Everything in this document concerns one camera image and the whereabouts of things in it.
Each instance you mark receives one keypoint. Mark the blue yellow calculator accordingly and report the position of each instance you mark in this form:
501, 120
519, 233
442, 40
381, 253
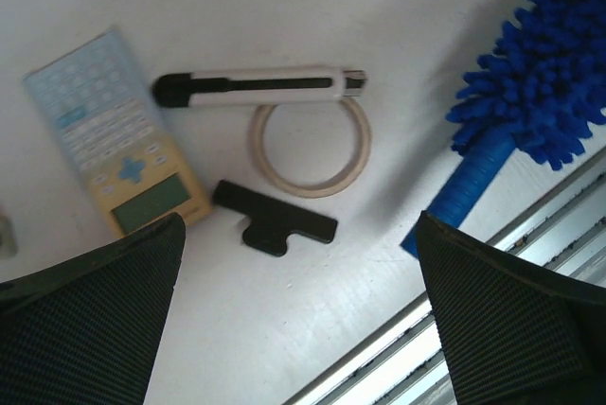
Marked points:
102, 114

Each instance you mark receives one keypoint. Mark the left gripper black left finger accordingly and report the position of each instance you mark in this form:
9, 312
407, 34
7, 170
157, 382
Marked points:
87, 331

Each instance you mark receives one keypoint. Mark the blue microfibre duster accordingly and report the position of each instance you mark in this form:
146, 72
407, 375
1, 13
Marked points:
538, 91

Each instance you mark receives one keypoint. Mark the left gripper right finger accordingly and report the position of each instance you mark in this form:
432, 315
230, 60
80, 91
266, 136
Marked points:
512, 332

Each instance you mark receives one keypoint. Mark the black plastic clip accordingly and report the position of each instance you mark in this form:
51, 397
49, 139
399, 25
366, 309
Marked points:
272, 221

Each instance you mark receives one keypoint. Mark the roll of beige tape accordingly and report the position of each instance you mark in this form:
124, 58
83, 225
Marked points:
311, 153

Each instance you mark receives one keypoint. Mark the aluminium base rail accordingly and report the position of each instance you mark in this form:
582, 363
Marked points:
403, 362

